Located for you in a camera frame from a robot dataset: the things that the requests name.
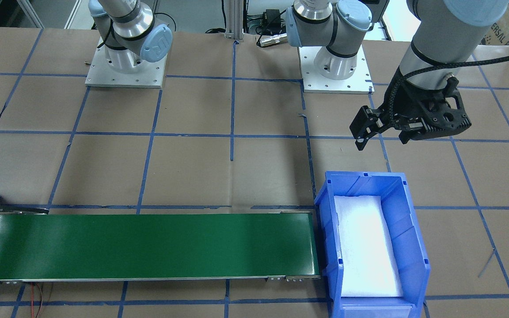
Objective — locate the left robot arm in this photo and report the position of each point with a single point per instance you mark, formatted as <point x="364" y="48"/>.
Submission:
<point x="448" y="33"/>

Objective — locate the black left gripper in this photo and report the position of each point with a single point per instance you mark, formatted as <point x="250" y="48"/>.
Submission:
<point x="406" y="105"/>

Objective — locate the green conveyor belt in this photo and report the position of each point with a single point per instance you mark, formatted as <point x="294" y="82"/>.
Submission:
<point x="54" y="248"/>

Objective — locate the aluminium frame post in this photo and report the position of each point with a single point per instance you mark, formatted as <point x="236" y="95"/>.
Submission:
<point x="235" y="19"/>

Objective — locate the white foam pad bin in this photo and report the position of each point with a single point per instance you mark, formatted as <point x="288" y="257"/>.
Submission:
<point x="370" y="268"/>

